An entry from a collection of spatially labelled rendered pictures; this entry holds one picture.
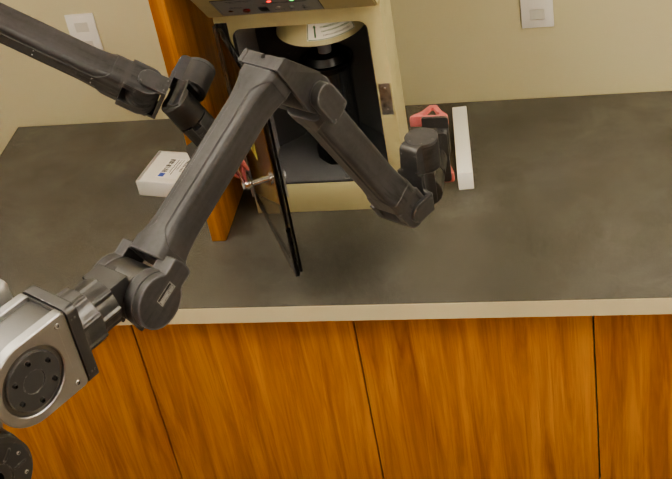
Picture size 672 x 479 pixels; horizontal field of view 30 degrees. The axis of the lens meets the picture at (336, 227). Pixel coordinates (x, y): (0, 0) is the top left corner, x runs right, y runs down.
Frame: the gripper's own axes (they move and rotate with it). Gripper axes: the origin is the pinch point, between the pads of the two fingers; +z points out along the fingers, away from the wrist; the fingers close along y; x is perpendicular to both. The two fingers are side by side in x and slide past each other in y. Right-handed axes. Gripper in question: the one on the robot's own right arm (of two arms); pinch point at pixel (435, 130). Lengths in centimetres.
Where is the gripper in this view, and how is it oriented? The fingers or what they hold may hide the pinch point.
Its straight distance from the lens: 230.5
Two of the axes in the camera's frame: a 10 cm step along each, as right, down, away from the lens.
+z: 1.5, -6.0, 7.9
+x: -9.8, 0.3, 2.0
